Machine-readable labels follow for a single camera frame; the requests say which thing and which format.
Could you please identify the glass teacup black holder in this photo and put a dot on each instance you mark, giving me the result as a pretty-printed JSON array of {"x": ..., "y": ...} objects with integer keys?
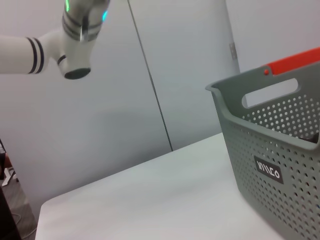
[{"x": 312, "y": 138}]

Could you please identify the grey-green perforated storage bin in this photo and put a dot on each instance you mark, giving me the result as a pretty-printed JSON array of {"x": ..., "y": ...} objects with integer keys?
[{"x": 275, "y": 212}]

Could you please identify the brown background object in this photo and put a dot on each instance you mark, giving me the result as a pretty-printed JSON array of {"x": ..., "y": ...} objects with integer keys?
[{"x": 5, "y": 160}]

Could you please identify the black background furniture edge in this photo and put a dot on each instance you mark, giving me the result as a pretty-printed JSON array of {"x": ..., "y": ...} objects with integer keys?
[{"x": 6, "y": 217}]

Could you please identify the metal wall hinge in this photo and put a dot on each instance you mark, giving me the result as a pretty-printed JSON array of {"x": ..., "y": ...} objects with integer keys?
[{"x": 233, "y": 50}]

